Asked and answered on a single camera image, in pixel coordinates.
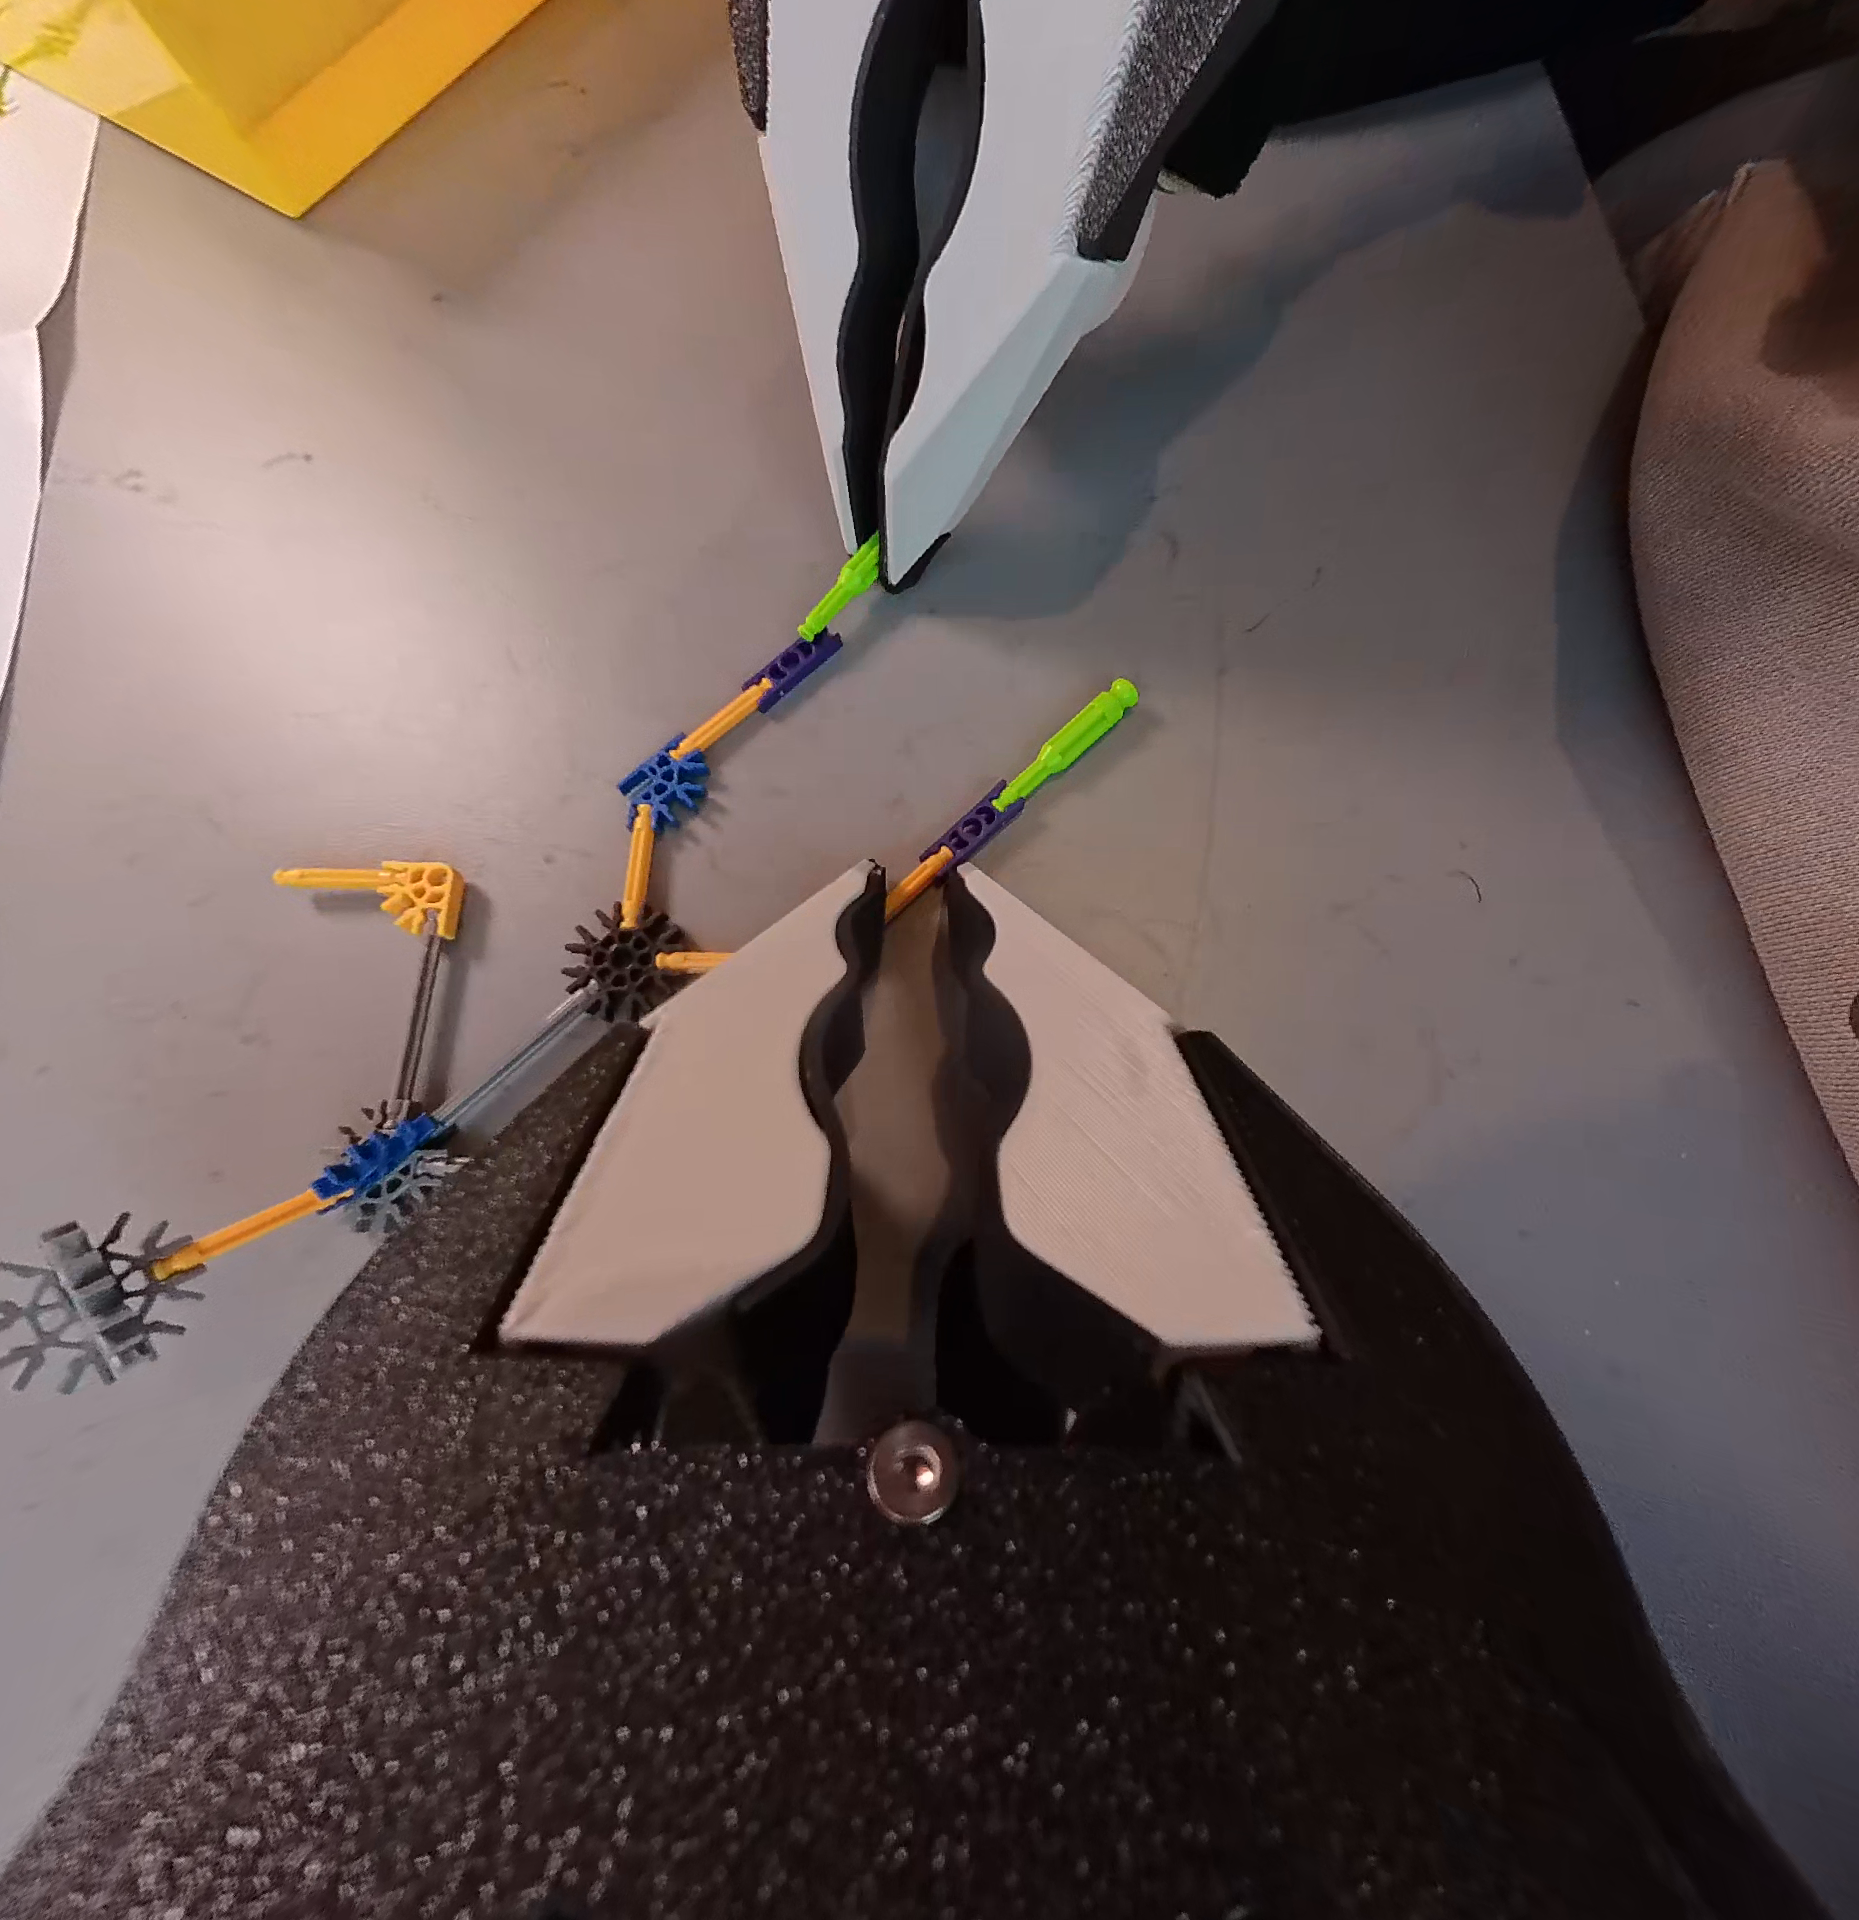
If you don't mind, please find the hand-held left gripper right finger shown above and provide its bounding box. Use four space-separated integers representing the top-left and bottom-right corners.
940 866 1323 1444

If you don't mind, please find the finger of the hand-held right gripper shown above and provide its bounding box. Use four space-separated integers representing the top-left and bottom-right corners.
879 0 1136 593
756 0 983 553

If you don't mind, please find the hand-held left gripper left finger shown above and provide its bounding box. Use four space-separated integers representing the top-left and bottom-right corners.
497 859 889 1444

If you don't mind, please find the multicolour rod and connector assembly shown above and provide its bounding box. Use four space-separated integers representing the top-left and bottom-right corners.
311 630 1012 1234

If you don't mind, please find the light green toy rod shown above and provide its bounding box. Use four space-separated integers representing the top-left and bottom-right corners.
1000 678 1141 803
799 537 884 639

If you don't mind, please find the grey connector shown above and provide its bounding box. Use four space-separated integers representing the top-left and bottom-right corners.
0 1190 328 1397

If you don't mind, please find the yellow plastic bin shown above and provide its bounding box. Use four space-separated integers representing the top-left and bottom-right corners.
119 0 553 222

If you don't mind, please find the person's torso in beige sweater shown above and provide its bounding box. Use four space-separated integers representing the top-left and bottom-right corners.
1557 44 1859 1253

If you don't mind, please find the white toy instruction sheet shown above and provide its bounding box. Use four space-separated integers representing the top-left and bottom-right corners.
0 44 104 902

